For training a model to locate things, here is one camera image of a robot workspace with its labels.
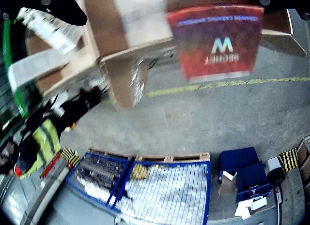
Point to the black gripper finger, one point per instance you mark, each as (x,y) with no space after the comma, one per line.
(60,9)
(278,3)

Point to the dark red product box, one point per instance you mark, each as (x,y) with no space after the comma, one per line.
(218,43)

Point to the open brown cardboard box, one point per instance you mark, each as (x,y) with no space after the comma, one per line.
(278,24)

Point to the tall white product box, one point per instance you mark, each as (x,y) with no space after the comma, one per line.
(53,31)

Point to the small white product box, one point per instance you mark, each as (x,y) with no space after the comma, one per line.
(31,65)

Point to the white gray box unit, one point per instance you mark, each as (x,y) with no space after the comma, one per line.
(274,168)

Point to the small open cardboard box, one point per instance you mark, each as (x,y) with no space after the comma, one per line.
(227,185)

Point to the crumpled white cardboard box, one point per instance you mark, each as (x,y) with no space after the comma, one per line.
(247,208)

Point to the yellow safety vest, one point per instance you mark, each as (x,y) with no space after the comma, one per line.
(44,142)

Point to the black yellow striped bumper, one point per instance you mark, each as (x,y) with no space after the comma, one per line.
(70,157)
(288,159)

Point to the blue plastic bin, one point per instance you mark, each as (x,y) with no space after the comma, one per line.
(238,159)

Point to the blue mesh container dark contents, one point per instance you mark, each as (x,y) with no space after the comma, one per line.
(101,171)

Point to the wooden pallet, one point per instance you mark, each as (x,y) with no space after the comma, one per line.
(189,157)

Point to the blue bin with white papers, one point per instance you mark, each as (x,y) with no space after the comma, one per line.
(253,181)

